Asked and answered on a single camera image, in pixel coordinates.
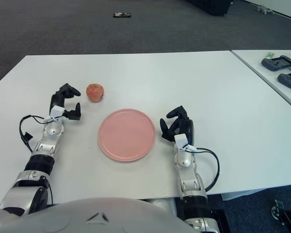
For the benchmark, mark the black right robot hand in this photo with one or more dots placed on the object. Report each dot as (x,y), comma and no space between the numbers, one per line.
(188,126)

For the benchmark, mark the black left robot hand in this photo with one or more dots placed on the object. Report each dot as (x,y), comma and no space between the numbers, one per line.
(55,98)

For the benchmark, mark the red yellow apple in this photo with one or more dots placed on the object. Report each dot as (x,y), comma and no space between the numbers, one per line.
(95,93)

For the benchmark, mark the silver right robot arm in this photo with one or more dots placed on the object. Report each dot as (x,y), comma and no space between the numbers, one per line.
(185,161)

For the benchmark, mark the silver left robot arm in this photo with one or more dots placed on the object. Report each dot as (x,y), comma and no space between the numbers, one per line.
(49,132)

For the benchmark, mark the pink round plate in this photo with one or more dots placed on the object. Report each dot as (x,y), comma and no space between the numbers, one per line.
(126,135)

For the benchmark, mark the small black flat object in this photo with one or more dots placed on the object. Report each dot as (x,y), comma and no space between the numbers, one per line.
(122,15)

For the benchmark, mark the small green packet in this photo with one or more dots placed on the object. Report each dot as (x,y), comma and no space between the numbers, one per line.
(270,55)

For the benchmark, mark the black furniture base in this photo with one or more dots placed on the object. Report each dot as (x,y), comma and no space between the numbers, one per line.
(211,7)

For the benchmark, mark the silver robot torso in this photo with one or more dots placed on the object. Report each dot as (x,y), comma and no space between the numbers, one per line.
(92,216)

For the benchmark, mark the black caster wheel stand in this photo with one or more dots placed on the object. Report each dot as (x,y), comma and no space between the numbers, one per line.
(285,216)

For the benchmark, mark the grey toy figure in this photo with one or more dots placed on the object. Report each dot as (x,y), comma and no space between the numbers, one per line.
(264,9)

